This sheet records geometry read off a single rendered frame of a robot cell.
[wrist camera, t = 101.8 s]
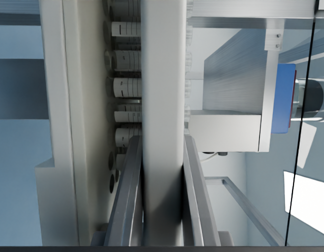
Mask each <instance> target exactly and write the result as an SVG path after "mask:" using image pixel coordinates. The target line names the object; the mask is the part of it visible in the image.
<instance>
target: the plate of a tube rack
mask: <svg viewBox="0 0 324 252"><path fill-rule="evenodd" d="M186 11H187V0H140V14H141V95H142V177H143V246H181V245H182V196H183V152H184V105H185V58H186Z"/></svg>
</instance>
